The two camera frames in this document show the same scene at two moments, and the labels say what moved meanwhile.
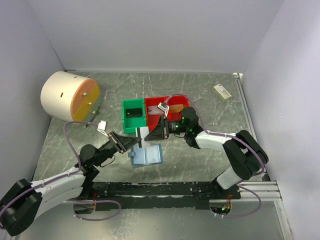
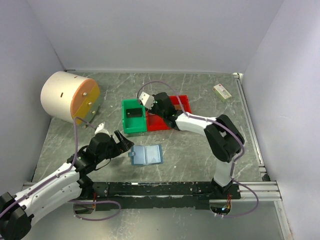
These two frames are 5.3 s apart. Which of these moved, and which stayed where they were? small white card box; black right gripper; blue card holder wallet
Moved: black right gripper
Stayed: blue card holder wallet; small white card box
